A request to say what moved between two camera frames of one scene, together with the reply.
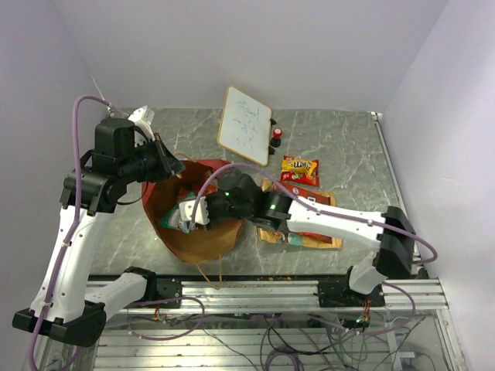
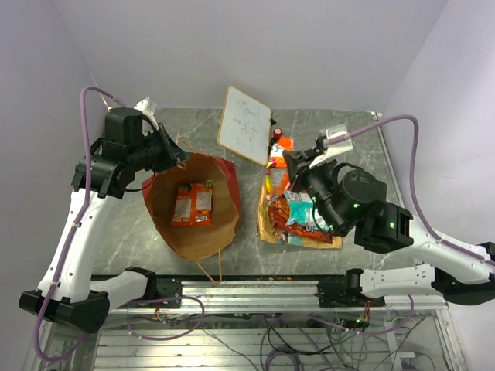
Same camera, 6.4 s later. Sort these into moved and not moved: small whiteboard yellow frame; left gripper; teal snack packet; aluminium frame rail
Moved: left gripper; teal snack packet
Not moved: aluminium frame rail; small whiteboard yellow frame
